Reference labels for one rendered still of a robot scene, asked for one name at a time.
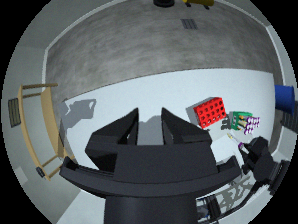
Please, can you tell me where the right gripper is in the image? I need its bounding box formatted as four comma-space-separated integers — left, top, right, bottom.
238, 143, 252, 175

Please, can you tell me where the red tube rack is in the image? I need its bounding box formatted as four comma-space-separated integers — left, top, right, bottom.
193, 97, 226, 129

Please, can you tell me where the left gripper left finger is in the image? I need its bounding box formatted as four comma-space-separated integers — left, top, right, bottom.
89, 108, 139, 145

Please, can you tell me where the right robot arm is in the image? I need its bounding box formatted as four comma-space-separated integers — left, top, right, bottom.
247, 136, 291, 196

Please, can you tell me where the green tube rack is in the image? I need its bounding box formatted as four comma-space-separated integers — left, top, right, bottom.
231, 111, 253, 131

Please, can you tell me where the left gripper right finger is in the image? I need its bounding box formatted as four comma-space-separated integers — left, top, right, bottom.
161, 107, 212, 146

